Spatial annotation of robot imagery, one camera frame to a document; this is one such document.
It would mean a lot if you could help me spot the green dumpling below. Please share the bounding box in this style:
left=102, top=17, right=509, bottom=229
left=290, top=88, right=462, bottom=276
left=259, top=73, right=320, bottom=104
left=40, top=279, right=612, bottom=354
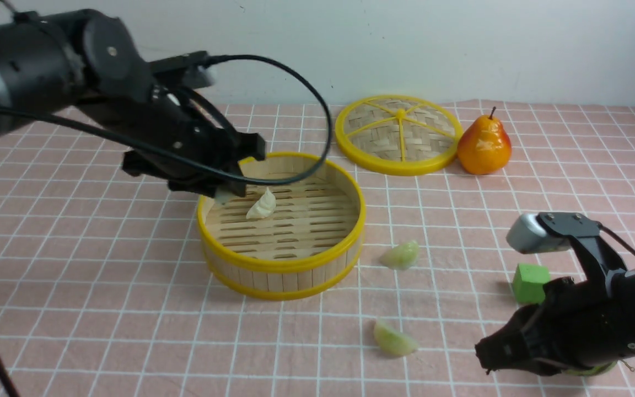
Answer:
left=379, top=240, right=420, bottom=271
left=373, top=319, right=420, bottom=357

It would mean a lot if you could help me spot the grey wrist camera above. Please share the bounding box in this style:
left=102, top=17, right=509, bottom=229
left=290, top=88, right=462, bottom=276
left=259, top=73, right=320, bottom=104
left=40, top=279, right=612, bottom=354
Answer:
left=506, top=213, right=571, bottom=254
left=181, top=65, right=215, bottom=90

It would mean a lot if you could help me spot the pink checkered tablecloth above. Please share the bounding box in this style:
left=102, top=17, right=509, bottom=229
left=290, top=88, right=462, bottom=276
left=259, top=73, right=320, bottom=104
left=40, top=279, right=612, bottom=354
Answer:
left=0, top=100, right=635, bottom=396

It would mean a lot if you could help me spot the bamboo steamer lid yellow rim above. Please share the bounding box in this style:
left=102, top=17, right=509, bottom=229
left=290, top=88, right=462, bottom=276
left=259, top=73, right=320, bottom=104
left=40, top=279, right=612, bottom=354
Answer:
left=335, top=95, right=464, bottom=176

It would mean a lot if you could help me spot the orange yellow toy pear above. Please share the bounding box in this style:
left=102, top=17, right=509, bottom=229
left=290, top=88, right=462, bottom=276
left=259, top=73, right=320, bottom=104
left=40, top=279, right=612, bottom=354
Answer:
left=457, top=106, right=513, bottom=175

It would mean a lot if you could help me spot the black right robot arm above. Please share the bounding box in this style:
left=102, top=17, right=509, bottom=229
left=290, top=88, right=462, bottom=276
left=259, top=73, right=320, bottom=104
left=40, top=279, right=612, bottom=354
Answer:
left=475, top=270, right=635, bottom=377

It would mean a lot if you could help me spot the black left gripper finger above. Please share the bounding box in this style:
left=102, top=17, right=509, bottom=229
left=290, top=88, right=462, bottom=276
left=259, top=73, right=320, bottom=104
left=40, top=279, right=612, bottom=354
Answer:
left=213, top=184, right=246, bottom=206

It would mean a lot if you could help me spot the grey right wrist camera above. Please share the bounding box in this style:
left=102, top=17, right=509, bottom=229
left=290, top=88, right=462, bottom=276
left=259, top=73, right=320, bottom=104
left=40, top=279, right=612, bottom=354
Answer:
left=506, top=213, right=571, bottom=254

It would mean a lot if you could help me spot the green foam cube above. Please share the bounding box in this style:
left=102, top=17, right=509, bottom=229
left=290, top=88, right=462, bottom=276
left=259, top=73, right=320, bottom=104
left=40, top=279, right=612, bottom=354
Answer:
left=512, top=263, right=551, bottom=305

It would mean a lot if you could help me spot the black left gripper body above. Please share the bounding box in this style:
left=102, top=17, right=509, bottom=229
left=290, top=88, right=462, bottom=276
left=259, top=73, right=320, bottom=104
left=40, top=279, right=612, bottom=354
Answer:
left=121, top=88, right=267, bottom=199

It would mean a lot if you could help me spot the green toy watermelon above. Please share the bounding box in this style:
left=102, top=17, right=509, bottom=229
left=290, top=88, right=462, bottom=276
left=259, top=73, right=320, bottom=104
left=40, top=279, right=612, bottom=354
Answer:
left=563, top=360, right=635, bottom=377

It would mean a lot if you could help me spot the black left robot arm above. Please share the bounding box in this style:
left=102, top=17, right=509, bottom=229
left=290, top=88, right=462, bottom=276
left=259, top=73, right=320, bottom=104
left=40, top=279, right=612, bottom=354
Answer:
left=0, top=9, right=266, bottom=176

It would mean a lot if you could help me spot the white dumpling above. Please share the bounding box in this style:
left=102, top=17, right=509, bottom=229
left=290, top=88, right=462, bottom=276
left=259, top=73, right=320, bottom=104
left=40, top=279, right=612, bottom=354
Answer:
left=245, top=188, right=277, bottom=219

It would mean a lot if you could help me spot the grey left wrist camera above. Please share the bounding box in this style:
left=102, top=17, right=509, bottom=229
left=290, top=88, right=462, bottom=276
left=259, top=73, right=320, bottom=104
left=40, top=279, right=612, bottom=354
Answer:
left=181, top=65, right=215, bottom=90

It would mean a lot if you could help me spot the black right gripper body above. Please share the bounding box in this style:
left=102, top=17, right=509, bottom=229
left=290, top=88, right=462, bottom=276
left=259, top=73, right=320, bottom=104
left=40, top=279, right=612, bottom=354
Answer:
left=475, top=277, right=635, bottom=377

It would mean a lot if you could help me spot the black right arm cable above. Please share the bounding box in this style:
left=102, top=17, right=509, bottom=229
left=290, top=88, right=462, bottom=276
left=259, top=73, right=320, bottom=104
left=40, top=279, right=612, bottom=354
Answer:
left=596, top=222, right=635, bottom=265

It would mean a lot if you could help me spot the bamboo steamer tray yellow rim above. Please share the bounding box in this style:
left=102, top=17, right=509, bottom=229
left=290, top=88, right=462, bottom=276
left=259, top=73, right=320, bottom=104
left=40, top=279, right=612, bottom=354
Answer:
left=197, top=160, right=367, bottom=301

